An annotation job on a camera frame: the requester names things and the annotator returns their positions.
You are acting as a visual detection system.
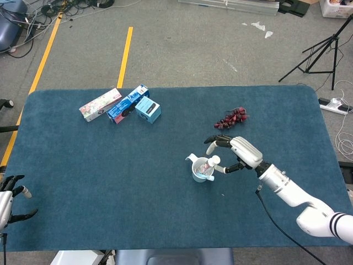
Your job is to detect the floral pink white box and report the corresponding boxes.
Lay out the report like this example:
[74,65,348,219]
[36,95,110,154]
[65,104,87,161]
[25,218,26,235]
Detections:
[79,88,123,123]

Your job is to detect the dark blue padded chair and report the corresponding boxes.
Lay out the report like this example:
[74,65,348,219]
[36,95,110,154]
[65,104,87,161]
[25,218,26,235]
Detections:
[0,0,28,52]

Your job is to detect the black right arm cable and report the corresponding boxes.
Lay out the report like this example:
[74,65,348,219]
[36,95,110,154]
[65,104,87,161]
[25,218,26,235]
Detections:
[255,189,328,265]

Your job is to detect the light blue cube box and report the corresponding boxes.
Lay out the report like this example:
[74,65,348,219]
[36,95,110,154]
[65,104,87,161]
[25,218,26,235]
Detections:
[135,96,162,124]

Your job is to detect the long yellow floor tape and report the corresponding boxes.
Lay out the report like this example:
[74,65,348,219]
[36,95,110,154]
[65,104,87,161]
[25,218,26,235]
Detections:
[0,13,63,173]

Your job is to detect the blue toothpaste box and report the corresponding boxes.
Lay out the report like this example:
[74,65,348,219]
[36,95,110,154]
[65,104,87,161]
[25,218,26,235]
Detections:
[106,84,151,125]

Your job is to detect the black metal bracket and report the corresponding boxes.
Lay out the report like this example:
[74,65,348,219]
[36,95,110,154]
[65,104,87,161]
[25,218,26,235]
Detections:
[277,0,309,18]

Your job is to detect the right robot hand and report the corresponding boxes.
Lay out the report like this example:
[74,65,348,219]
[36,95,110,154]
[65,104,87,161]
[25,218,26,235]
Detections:
[204,134,263,174]

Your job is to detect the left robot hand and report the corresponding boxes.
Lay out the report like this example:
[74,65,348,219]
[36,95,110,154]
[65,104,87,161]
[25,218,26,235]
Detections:
[0,174,39,230]

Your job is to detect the white toothpaste tube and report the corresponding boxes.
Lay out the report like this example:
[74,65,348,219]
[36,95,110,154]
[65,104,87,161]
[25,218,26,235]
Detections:
[196,156,221,176]

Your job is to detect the white power strip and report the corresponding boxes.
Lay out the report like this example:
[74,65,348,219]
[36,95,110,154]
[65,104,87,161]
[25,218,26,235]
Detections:
[318,97,353,115]

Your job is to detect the tangled cable bundle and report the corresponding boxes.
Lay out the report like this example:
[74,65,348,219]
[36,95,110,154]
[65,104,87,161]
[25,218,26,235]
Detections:
[0,0,144,59]

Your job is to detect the aluminium rail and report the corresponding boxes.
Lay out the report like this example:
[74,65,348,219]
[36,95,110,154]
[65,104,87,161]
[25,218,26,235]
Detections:
[178,0,279,17]

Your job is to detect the short yellow floor tape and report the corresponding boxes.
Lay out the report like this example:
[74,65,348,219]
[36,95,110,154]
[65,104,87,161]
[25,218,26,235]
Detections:
[116,26,134,89]

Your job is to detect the white storage box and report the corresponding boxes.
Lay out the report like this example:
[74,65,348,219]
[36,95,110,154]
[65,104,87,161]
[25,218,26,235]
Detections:
[319,0,353,19]

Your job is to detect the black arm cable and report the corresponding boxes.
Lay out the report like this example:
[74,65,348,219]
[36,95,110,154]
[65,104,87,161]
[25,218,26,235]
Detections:
[255,189,328,265]
[2,232,8,265]

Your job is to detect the black office chair base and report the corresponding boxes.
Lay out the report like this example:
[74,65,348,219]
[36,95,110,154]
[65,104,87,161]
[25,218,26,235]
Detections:
[0,98,19,134]

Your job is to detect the white cup with handle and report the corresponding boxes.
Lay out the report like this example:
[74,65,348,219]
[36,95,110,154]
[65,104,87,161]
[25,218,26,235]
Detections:
[185,153,215,183]

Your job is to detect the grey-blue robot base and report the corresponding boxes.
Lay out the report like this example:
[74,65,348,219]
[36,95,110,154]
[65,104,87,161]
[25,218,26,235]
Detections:
[114,247,235,265]

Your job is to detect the red grape bunch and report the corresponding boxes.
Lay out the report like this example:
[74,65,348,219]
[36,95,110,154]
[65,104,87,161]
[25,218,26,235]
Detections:
[213,107,250,131]

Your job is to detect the white cable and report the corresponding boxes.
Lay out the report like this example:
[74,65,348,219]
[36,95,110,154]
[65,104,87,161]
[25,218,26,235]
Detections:
[332,79,353,161]

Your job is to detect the light blue toothbrush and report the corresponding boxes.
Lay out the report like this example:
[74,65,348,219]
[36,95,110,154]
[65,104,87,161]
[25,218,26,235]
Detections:
[194,168,216,183]

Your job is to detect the blue table mat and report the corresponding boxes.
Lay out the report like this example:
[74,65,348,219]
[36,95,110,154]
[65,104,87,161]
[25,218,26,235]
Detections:
[4,84,349,252]

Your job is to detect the black tripod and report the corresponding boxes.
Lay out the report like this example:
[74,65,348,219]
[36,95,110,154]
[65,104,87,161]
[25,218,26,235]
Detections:
[278,13,353,91]

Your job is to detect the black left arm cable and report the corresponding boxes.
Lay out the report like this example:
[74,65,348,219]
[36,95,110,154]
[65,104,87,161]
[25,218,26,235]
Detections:
[2,232,8,265]

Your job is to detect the white base box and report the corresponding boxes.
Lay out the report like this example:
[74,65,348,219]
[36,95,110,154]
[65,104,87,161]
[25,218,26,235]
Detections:
[50,250,101,265]

